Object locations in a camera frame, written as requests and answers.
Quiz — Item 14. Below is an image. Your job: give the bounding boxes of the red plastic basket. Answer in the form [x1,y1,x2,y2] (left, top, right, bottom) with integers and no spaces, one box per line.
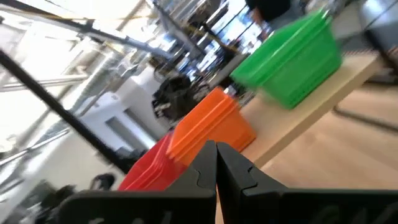
[127,136,187,191]
[118,130,175,191]
[121,133,180,191]

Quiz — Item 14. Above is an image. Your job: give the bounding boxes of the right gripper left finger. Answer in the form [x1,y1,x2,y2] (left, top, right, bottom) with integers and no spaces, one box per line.
[167,139,218,193]

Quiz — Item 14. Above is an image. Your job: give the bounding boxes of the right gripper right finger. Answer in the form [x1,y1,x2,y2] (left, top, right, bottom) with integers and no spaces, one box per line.
[216,141,289,224]

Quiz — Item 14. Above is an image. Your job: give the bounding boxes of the white cabinet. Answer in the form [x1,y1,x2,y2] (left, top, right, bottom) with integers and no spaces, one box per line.
[77,67,170,153]

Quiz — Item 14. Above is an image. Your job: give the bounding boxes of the person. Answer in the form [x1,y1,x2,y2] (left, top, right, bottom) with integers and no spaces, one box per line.
[244,0,292,23]

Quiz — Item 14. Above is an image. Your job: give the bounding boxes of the wooden shelf with black legs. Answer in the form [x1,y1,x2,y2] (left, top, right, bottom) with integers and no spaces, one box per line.
[214,30,398,169]

